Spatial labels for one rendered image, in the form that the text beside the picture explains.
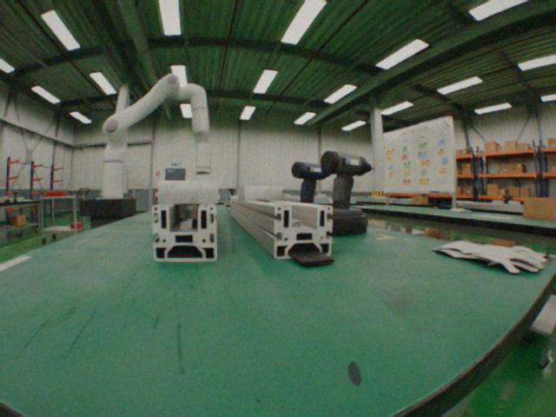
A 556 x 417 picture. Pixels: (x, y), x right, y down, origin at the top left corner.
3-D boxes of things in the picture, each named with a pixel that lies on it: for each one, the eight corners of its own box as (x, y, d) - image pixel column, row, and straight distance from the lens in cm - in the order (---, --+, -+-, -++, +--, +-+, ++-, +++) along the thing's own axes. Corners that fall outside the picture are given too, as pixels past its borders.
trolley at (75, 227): (42, 243, 544) (39, 189, 537) (53, 238, 589) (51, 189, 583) (82, 245, 494) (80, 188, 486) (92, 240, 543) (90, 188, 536)
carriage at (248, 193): (237, 207, 87) (238, 187, 87) (269, 208, 89) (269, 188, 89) (243, 210, 71) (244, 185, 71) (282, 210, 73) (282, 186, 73)
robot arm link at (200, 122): (191, 116, 156) (196, 167, 150) (190, 109, 141) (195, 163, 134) (206, 115, 157) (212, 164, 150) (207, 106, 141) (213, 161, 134)
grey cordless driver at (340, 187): (315, 234, 69) (316, 151, 69) (362, 228, 83) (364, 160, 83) (334, 237, 63) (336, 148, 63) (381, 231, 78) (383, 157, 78)
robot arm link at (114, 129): (115, 148, 148) (109, 142, 133) (104, 132, 152) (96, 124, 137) (183, 93, 154) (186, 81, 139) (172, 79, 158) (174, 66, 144)
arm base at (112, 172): (89, 200, 137) (90, 162, 138) (106, 199, 153) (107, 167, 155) (120, 198, 128) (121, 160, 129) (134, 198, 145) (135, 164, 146)
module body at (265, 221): (231, 216, 119) (231, 198, 119) (252, 216, 120) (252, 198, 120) (274, 259, 41) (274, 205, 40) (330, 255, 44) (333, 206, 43)
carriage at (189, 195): (170, 213, 62) (171, 184, 62) (215, 213, 62) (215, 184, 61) (157, 219, 47) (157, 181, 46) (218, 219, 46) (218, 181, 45)
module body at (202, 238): (190, 216, 119) (190, 197, 119) (212, 216, 119) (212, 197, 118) (154, 261, 41) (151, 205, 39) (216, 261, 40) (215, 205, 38)
